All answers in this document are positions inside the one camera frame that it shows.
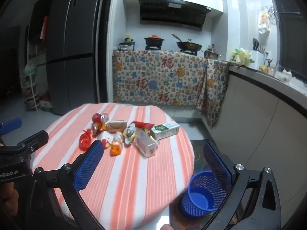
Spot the black range hood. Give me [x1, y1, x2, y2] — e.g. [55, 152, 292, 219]
[138, 0, 211, 29]

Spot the white utensil holder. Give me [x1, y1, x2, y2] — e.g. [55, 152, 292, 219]
[248, 38, 265, 71]

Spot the gold foil candy bag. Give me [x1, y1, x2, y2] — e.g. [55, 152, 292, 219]
[142, 127, 156, 141]

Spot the green white milk carton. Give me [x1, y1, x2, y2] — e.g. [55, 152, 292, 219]
[150, 121, 180, 140]

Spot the blue mesh trash bin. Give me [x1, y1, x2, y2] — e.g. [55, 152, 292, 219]
[179, 170, 227, 218]

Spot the floral patterned counter curtain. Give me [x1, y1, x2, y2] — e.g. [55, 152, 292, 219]
[112, 50, 229, 127]

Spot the floral tissue box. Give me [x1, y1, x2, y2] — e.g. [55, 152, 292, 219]
[107, 120, 127, 133]

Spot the crushed orange soda can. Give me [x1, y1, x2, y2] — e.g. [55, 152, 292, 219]
[91, 122, 108, 137]

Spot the white small carton box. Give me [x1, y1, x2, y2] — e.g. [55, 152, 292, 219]
[134, 134, 158, 158]

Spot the yellow white snack packet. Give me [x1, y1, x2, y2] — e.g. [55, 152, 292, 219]
[123, 123, 136, 146]

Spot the dark grey refrigerator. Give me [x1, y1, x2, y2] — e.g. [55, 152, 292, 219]
[46, 0, 101, 115]

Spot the white storage rack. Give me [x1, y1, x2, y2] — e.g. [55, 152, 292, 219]
[20, 61, 41, 111]

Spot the crushed red soda can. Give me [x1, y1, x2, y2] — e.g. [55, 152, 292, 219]
[92, 113, 109, 124]

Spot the black pot red lid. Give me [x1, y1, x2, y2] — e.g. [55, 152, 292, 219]
[144, 35, 164, 50]

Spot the long red snack wrapper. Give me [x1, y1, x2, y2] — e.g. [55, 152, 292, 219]
[132, 121, 154, 130]

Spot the yellow green cup stack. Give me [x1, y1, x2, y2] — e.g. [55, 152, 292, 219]
[230, 48, 251, 65]

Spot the black wok with lid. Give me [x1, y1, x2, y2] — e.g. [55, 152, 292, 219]
[171, 33, 202, 52]

